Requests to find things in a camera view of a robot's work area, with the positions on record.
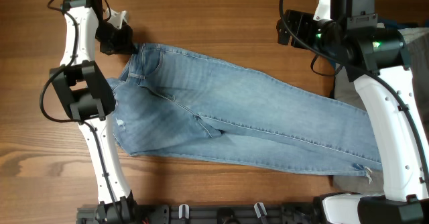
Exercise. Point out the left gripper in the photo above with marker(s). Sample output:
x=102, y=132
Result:
x=126, y=42

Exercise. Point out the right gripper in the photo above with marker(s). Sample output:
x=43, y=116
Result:
x=304, y=22

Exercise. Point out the light blue denim jeans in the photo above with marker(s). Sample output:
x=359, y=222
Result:
x=177, y=103

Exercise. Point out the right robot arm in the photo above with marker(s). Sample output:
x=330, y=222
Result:
x=378, y=64

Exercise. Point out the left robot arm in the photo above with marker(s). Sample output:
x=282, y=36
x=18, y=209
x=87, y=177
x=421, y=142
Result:
x=88, y=100

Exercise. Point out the grey folded shorts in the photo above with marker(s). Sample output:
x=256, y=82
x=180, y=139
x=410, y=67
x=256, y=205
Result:
x=417, y=45

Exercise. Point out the dark blue folded garment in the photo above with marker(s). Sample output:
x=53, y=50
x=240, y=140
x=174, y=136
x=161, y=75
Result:
x=395, y=25

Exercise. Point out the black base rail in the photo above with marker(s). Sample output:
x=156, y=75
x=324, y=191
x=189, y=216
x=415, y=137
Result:
x=214, y=214

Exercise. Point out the right grey rail clip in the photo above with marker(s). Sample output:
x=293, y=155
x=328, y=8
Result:
x=260, y=210

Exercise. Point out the grey rail clip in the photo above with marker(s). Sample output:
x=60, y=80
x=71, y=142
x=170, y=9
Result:
x=184, y=212
x=260, y=210

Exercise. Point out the left grey rail clip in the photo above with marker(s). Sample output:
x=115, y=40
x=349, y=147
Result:
x=184, y=212

